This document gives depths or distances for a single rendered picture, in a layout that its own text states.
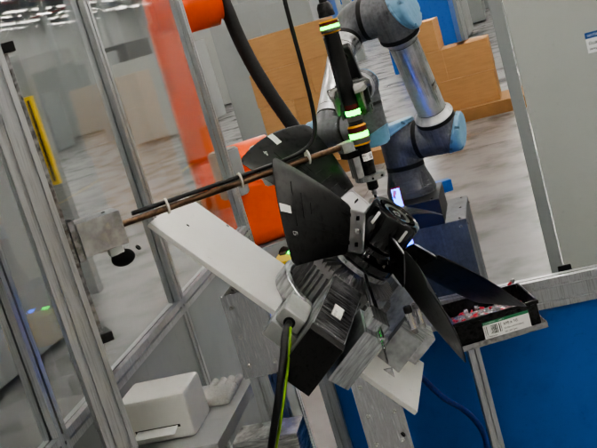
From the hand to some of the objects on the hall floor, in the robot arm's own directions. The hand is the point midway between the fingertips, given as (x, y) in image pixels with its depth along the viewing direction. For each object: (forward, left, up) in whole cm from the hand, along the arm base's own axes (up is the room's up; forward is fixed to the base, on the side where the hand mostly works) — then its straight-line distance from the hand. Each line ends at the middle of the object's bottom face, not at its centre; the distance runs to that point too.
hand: (344, 91), depth 211 cm
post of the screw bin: (-21, +13, -150) cm, 152 cm away
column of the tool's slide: (+34, -60, -151) cm, 166 cm away
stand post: (+8, -33, -151) cm, 154 cm away
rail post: (-42, -29, -150) cm, 159 cm away
